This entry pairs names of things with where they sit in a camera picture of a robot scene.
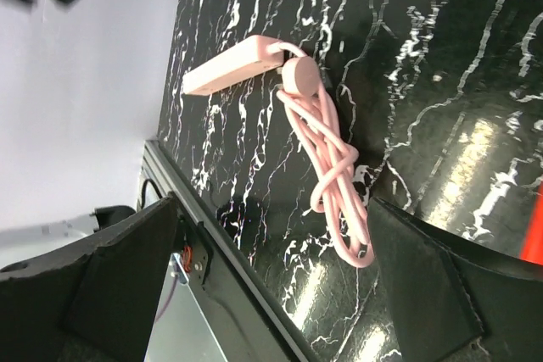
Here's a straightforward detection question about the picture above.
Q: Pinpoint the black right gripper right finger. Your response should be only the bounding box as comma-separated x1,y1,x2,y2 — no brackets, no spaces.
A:
367,198,542,361

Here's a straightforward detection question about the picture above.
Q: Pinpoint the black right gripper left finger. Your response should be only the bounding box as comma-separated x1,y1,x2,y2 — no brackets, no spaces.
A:
1,198,177,361

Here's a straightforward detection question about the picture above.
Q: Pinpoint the pink power strip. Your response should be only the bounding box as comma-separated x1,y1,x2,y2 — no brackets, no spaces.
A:
182,35,284,96

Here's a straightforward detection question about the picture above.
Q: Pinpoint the aluminium frame rail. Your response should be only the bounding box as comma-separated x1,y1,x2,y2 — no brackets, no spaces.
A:
143,141,315,361

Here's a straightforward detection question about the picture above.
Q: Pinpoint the pink coiled power cable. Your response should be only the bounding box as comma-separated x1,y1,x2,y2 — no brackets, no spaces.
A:
274,41,376,269

